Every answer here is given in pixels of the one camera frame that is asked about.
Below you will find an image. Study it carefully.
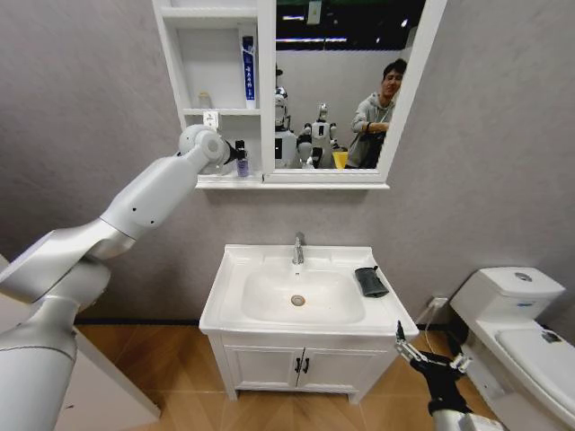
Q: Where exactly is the purple label shampoo bottle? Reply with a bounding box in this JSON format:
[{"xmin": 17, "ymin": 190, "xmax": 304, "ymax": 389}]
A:
[{"xmin": 234, "ymin": 139, "xmax": 251, "ymax": 178}]

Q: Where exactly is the white furniture panel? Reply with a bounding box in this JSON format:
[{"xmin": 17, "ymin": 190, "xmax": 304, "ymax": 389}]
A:
[{"xmin": 53, "ymin": 325, "xmax": 162, "ymax": 431}]

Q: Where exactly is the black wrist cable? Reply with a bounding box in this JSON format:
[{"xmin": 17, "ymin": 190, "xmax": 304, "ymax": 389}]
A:
[{"xmin": 443, "ymin": 330, "xmax": 466, "ymax": 360}]

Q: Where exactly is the blue white toothpaste tube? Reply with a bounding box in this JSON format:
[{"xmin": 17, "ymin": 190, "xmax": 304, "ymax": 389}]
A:
[{"xmin": 241, "ymin": 35, "xmax": 258, "ymax": 110}]

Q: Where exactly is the white black humanoid robot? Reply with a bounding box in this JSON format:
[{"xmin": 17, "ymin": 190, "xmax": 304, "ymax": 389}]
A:
[{"xmin": 296, "ymin": 102, "xmax": 341, "ymax": 171}]

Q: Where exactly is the chrome faucet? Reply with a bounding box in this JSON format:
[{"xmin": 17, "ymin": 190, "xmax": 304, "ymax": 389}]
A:
[{"xmin": 291, "ymin": 231, "xmax": 306, "ymax": 266}]

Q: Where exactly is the white ceramic washbasin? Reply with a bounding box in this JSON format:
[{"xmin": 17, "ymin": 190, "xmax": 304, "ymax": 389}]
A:
[{"xmin": 199, "ymin": 243, "xmax": 420, "ymax": 339}]

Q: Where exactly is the white toilet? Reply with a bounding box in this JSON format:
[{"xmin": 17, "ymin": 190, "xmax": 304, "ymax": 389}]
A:
[{"xmin": 448, "ymin": 266, "xmax": 575, "ymax": 431}]

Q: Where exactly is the white toilet lid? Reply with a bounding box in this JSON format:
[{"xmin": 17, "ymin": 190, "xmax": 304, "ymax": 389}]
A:
[{"xmin": 493, "ymin": 326, "xmax": 575, "ymax": 417}]

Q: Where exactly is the white power cable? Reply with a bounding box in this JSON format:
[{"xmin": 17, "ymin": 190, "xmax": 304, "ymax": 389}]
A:
[{"xmin": 415, "ymin": 303, "xmax": 439, "ymax": 356}]

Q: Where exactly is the dark grey folded towel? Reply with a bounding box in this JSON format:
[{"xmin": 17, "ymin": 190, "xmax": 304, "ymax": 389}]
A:
[{"xmin": 354, "ymin": 265, "xmax": 389, "ymax": 299}]

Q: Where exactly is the cabinet mirror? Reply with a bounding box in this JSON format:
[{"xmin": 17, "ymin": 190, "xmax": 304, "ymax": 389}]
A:
[{"xmin": 273, "ymin": 0, "xmax": 428, "ymax": 172}]

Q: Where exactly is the white wall cabinet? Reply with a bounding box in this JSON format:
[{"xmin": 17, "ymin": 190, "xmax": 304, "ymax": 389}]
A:
[{"xmin": 150, "ymin": 0, "xmax": 448, "ymax": 190}]

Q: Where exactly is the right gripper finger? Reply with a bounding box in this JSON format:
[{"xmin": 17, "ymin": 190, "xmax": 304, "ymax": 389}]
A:
[
  {"xmin": 394, "ymin": 320, "xmax": 426, "ymax": 363},
  {"xmin": 451, "ymin": 351, "xmax": 473, "ymax": 374}
]

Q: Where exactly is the white vanity cabinet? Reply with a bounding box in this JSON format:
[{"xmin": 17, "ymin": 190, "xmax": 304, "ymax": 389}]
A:
[{"xmin": 207, "ymin": 332, "xmax": 405, "ymax": 406}]

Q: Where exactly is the person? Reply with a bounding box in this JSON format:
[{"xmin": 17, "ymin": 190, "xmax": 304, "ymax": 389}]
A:
[{"xmin": 344, "ymin": 57, "xmax": 408, "ymax": 171}]

